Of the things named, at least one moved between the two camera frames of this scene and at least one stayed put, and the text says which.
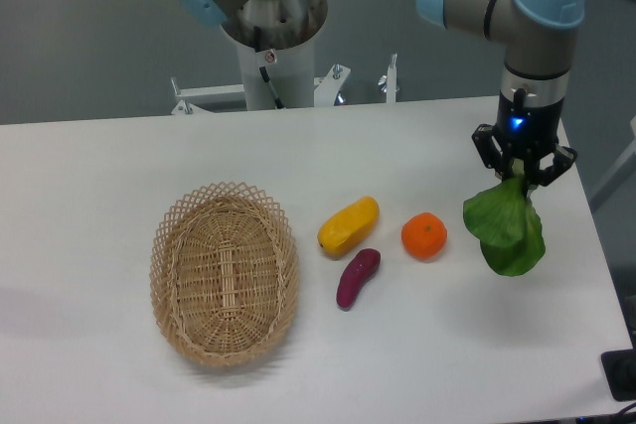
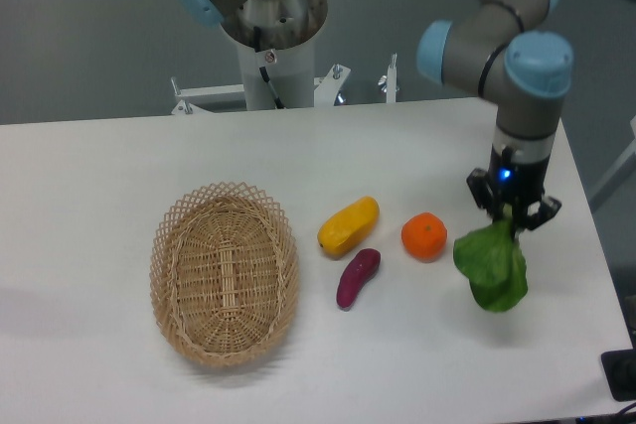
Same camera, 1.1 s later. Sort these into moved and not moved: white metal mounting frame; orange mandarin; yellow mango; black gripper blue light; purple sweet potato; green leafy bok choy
Moved: green leafy bok choy; black gripper blue light
Not moved: orange mandarin; yellow mango; white metal mounting frame; purple sweet potato
